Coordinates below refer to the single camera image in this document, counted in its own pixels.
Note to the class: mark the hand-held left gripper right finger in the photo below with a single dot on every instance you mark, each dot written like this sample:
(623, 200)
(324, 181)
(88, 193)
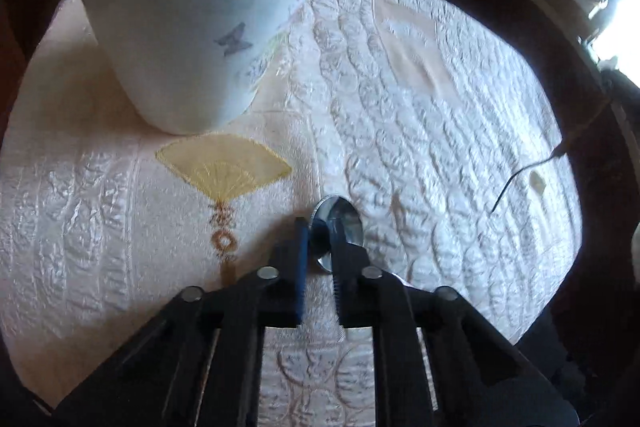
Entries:
(336, 277)

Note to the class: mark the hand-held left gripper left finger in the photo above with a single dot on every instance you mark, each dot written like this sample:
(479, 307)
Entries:
(301, 267)

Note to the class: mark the silver metal spoon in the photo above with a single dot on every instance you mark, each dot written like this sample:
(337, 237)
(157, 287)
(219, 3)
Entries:
(322, 227)

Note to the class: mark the white floral pot teal rim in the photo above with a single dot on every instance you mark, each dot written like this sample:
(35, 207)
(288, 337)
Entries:
(190, 32)

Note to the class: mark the quilted cream tablecloth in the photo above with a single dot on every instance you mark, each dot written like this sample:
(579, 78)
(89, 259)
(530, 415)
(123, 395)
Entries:
(400, 132)

